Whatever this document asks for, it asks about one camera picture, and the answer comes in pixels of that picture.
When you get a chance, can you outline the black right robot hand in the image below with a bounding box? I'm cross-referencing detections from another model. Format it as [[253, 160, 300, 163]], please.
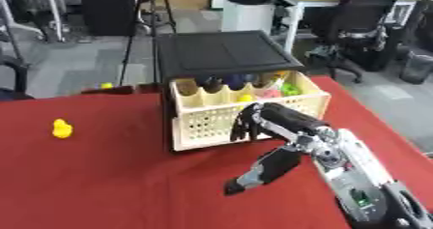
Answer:
[[223, 101, 332, 197]]

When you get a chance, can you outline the pale compartment drawer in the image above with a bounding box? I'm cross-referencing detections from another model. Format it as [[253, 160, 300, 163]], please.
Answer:
[[167, 71, 333, 153]]

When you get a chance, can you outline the pink toy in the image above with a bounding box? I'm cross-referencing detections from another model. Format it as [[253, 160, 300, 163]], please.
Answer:
[[258, 89, 284, 100]]

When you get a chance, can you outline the green toy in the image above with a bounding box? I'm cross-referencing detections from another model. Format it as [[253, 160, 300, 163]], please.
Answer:
[[278, 82, 303, 98]]

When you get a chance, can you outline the dark blue toy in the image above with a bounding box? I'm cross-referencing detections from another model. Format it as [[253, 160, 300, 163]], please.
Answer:
[[223, 73, 250, 91]]

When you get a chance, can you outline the black cabinet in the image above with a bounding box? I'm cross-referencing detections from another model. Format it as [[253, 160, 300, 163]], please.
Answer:
[[150, 30, 308, 153]]

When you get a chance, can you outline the white cabinet box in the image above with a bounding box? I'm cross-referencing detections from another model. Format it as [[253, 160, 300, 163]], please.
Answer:
[[219, 0, 276, 36]]

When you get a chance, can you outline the black office chair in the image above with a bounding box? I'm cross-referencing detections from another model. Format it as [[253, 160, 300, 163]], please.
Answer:
[[305, 0, 412, 84]]

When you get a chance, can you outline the white desk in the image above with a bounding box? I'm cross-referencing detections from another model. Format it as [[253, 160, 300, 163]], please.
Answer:
[[269, 0, 421, 55]]

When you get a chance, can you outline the grey waste bin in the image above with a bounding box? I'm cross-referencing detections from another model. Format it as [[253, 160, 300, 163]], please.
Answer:
[[399, 50, 433, 85]]

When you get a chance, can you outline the black tripod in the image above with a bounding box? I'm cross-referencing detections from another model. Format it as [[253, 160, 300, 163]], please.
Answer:
[[116, 0, 180, 87]]

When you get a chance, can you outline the yellow rubber duck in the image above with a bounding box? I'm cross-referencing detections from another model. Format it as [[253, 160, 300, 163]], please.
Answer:
[[50, 118, 74, 140]]

